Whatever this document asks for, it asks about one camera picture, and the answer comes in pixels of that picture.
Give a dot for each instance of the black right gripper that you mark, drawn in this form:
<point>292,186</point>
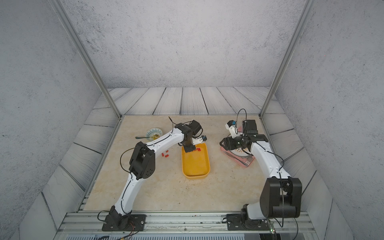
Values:
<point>229,142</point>

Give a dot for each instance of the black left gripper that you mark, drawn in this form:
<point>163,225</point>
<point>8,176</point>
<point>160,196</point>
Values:
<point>191,149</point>

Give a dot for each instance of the yellow plastic storage box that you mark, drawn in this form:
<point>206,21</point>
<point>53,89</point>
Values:
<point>196,165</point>

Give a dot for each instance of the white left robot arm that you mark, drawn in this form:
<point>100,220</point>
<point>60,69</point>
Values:
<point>143,165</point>

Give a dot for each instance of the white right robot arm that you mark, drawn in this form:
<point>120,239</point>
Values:
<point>282,194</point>

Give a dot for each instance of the round printed white plate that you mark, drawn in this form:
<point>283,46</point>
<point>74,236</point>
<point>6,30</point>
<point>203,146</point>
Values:
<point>240,153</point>

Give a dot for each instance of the pink plastic tray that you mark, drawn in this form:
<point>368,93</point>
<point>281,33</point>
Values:
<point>251,158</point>

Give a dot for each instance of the metal fork on tray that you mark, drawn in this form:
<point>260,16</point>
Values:
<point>244,162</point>

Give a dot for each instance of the spoon in bowl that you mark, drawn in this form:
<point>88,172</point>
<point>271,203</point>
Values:
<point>144,137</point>

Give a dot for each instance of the small patterned bowl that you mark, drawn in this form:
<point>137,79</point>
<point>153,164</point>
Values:
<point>153,134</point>

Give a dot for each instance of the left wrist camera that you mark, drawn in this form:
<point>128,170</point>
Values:
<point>199,140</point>

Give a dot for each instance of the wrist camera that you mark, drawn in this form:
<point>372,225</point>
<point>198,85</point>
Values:
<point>199,140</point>
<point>231,126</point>

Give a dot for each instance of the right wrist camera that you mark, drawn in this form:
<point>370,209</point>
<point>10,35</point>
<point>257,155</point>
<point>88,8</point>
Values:
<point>231,126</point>

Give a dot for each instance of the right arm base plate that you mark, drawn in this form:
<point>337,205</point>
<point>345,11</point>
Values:
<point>235,222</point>

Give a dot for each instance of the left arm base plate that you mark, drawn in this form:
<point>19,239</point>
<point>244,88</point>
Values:
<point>130,223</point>

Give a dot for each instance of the aluminium front rail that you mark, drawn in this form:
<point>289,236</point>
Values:
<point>87,225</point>

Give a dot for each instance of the aluminium corner post right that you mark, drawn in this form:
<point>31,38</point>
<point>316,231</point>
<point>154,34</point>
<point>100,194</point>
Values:
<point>288,54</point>

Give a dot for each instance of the aluminium corner post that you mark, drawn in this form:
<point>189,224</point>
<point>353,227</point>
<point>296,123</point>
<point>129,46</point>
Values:
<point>69,28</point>
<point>288,54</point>

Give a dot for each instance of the aluminium corner post left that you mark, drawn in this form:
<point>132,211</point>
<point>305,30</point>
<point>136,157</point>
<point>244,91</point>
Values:
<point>69,28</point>

